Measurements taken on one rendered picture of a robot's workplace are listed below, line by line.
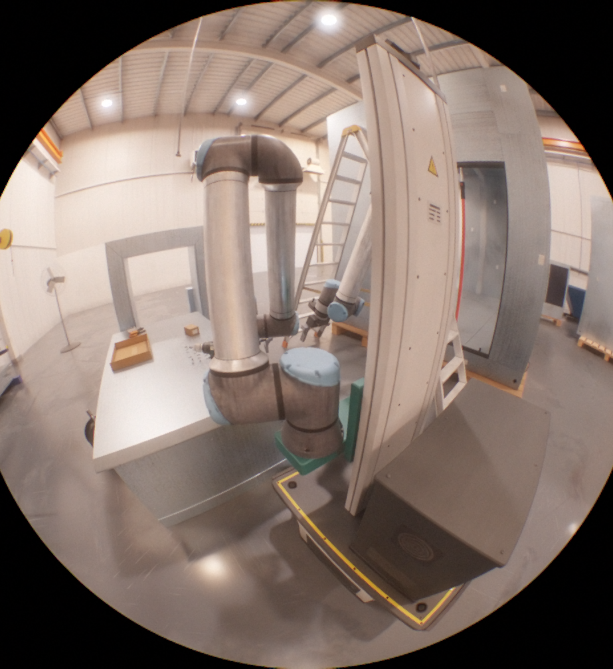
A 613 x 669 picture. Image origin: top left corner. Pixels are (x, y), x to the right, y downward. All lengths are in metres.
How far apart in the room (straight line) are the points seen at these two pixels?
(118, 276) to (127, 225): 8.03
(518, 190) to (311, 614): 2.91
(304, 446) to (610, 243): 6.01
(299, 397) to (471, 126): 2.53
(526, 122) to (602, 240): 3.89
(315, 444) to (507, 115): 2.69
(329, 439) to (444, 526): 0.38
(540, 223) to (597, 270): 3.85
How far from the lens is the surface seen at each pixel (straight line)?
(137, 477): 1.17
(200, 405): 1.07
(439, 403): 1.77
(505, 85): 2.79
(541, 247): 2.23
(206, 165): 0.61
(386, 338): 0.48
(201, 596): 1.36
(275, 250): 0.67
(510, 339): 2.33
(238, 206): 0.55
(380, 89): 0.55
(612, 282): 5.96
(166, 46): 8.41
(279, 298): 0.75
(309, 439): 0.65
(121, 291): 2.74
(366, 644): 1.29
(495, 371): 2.45
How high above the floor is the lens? 1.26
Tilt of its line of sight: 22 degrees down
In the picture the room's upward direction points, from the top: 2 degrees counter-clockwise
